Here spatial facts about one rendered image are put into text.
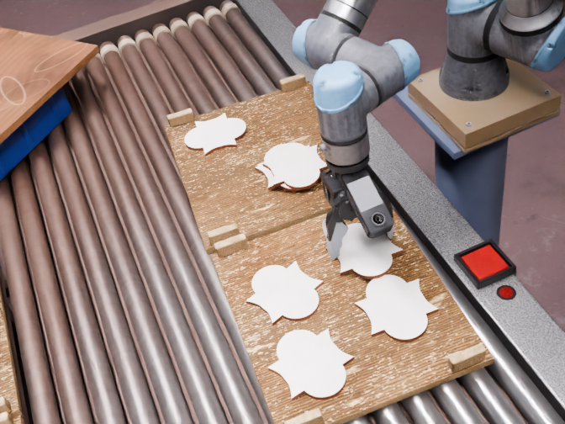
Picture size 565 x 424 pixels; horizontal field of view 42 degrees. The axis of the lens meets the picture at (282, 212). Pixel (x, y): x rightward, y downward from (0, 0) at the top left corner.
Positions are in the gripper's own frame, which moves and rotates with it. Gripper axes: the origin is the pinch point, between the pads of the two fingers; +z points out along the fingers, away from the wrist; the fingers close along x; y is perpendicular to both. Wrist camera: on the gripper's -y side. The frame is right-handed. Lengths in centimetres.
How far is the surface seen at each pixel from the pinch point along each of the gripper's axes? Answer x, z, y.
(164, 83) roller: 21, -1, 74
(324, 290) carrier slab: 9.4, 1.6, -4.6
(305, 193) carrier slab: 3.8, 0.0, 19.5
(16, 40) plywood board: 51, -15, 93
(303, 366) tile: 18.2, 1.7, -17.9
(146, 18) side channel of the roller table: 18, -6, 103
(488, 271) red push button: -17.5, 2.7, -12.6
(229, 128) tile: 11.7, -2.5, 45.5
